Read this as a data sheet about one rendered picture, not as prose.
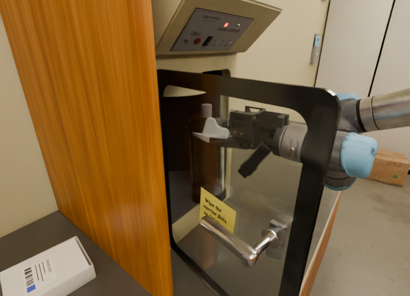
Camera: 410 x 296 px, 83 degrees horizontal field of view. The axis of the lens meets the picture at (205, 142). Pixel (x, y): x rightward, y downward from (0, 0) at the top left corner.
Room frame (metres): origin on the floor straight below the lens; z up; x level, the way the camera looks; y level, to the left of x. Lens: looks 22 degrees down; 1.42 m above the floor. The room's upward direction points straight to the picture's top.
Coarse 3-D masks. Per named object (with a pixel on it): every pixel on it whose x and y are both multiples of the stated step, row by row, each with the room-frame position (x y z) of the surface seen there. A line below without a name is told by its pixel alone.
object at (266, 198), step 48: (192, 96) 0.34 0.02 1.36; (240, 96) 0.27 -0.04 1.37; (288, 96) 0.23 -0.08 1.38; (336, 96) 0.20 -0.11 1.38; (192, 144) 0.34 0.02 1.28; (240, 144) 0.27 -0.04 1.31; (288, 144) 0.22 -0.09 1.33; (192, 192) 0.34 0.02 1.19; (240, 192) 0.26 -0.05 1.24; (288, 192) 0.22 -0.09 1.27; (192, 240) 0.34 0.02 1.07; (288, 240) 0.21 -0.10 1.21; (240, 288) 0.25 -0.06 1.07; (288, 288) 0.20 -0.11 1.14
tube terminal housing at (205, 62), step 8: (160, 56) 0.46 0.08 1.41; (168, 56) 0.47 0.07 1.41; (176, 56) 0.49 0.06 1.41; (184, 56) 0.51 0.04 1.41; (192, 56) 0.53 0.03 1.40; (200, 56) 0.55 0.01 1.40; (208, 56) 0.57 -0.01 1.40; (216, 56) 0.60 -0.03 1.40; (224, 56) 0.63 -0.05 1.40; (232, 56) 0.66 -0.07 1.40; (160, 64) 0.46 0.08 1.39; (168, 64) 0.47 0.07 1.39; (176, 64) 0.49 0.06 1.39; (184, 64) 0.51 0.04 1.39; (192, 64) 0.53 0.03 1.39; (200, 64) 0.55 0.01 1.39; (208, 64) 0.57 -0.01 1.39; (216, 64) 0.60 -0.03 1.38; (224, 64) 0.63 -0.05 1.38; (232, 64) 0.66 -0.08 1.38; (224, 72) 0.68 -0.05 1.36; (232, 72) 0.66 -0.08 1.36
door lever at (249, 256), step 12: (204, 216) 0.26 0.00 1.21; (204, 228) 0.24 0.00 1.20; (216, 228) 0.23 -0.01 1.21; (228, 240) 0.21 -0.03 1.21; (240, 240) 0.21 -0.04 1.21; (264, 240) 0.21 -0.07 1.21; (276, 240) 0.22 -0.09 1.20; (240, 252) 0.20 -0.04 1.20; (252, 252) 0.20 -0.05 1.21; (252, 264) 0.19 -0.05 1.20
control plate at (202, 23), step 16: (192, 16) 0.40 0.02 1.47; (208, 16) 0.43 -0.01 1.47; (224, 16) 0.46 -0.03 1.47; (240, 16) 0.50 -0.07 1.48; (192, 32) 0.43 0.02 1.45; (208, 32) 0.47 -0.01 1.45; (224, 32) 0.50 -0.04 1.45; (240, 32) 0.55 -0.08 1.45; (176, 48) 0.44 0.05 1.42; (192, 48) 0.47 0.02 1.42; (208, 48) 0.51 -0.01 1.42; (224, 48) 0.56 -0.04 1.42
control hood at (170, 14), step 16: (160, 0) 0.39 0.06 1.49; (176, 0) 0.37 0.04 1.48; (192, 0) 0.38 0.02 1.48; (208, 0) 0.40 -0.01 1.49; (224, 0) 0.43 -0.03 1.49; (240, 0) 0.46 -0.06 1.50; (256, 0) 0.50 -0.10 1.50; (160, 16) 0.39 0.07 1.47; (176, 16) 0.38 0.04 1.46; (256, 16) 0.54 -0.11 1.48; (272, 16) 0.59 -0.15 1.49; (160, 32) 0.40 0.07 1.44; (176, 32) 0.41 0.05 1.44; (256, 32) 0.61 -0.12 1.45; (160, 48) 0.41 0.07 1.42; (240, 48) 0.62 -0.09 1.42
